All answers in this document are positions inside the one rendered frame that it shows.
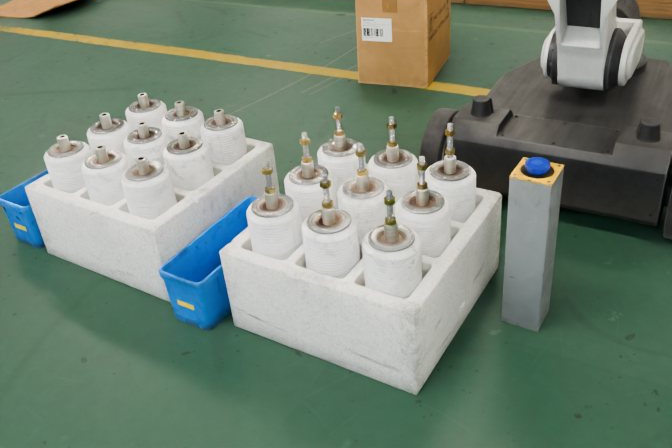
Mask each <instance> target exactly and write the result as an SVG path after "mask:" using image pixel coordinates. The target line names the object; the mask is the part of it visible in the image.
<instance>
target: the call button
mask: <svg viewBox="0 0 672 448"><path fill-rule="evenodd" d="M525 168H526V169H527V171H528V172H529V173H531V174H535V175H542V174H545V173H546V172H547V171H548V170H549V169H550V161H548V160H547V159H545V158H542V157H532V158H529V159H527V160H526V161H525Z"/></svg>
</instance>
